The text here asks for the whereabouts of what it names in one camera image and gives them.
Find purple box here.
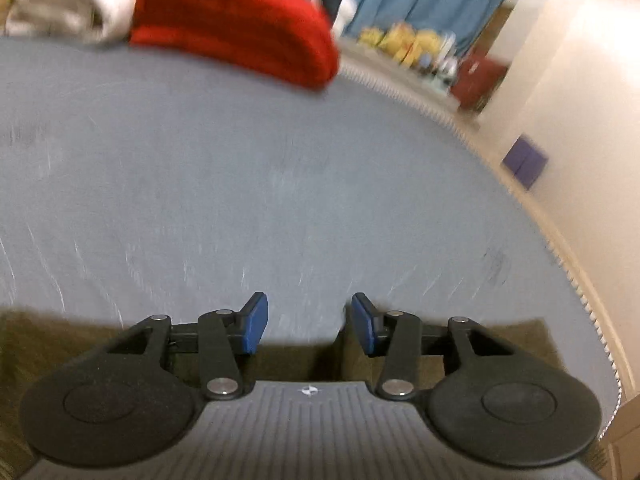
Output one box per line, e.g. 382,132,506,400
501,136,549,190

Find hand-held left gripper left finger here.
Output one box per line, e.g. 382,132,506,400
107,291,269,402

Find yellow plush toy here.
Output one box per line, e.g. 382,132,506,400
359,22,444,69

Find red folded blanket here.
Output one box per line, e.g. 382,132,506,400
129,0,342,92

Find white fluffy blanket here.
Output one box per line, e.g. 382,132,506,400
5,0,139,44

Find white plush toy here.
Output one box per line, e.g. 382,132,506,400
331,0,359,37

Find grey bed mattress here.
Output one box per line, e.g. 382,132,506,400
0,35,632,413

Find dark olive pants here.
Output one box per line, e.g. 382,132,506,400
0,309,617,480

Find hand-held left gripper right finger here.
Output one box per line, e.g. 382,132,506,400
351,292,507,402

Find red box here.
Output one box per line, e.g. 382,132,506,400
450,50,512,114

